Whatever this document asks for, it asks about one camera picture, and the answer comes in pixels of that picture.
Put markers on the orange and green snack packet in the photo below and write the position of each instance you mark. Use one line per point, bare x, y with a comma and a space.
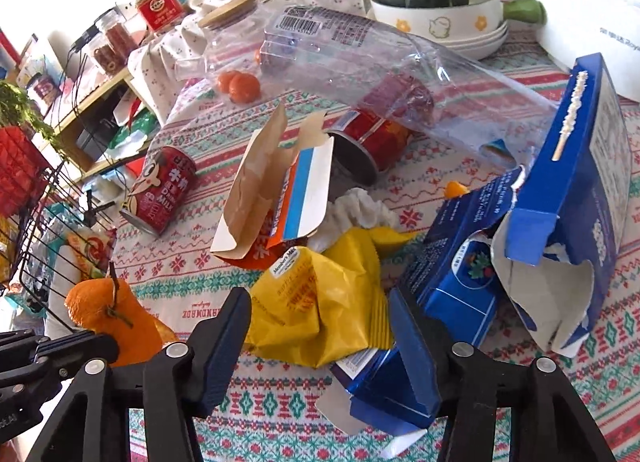
90, 252

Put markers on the red and orange can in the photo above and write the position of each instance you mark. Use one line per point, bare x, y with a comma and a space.
372, 141

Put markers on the red basket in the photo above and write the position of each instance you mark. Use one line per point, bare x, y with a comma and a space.
17, 166

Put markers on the yellow snack wrapper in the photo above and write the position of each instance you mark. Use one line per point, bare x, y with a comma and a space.
320, 302

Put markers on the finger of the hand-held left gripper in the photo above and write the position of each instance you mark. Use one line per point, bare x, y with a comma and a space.
80, 352
17, 342

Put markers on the white floral cloth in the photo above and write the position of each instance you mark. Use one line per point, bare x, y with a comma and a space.
165, 56

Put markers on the clear plastic bottle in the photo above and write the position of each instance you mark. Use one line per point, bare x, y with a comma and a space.
340, 56

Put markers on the green plant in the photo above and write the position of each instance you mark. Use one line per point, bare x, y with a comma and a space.
20, 106

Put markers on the white electric pot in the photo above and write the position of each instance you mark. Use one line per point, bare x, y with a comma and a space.
585, 1

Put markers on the red can with cartoon face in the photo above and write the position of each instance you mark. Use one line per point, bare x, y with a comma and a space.
160, 192

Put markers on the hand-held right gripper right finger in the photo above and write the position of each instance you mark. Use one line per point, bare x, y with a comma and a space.
415, 367

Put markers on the blue drink carton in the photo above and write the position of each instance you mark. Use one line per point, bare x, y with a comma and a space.
450, 262

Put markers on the glass spice jar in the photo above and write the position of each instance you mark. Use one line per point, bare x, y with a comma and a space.
107, 57
119, 34

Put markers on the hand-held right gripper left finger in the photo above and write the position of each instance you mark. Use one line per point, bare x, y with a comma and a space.
224, 362

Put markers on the white tissue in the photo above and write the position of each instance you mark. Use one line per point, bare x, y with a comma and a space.
357, 209

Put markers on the wooden shelf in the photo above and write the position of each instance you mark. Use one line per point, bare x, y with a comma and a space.
111, 79

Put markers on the glass jar with red label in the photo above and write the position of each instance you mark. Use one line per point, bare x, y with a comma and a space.
160, 9

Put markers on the orange white blue carton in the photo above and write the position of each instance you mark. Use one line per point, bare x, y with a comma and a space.
305, 192

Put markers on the torn blue cardboard box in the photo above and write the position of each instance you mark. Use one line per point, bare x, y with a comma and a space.
565, 181

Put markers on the large orange peel with stem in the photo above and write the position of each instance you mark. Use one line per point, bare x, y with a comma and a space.
135, 327

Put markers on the glass jar with bamboo lid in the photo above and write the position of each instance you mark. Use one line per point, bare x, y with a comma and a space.
227, 9

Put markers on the dark jar with red label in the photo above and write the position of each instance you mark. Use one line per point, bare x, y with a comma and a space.
41, 90

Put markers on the patterned tablecloth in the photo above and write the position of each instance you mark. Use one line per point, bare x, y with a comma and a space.
200, 262

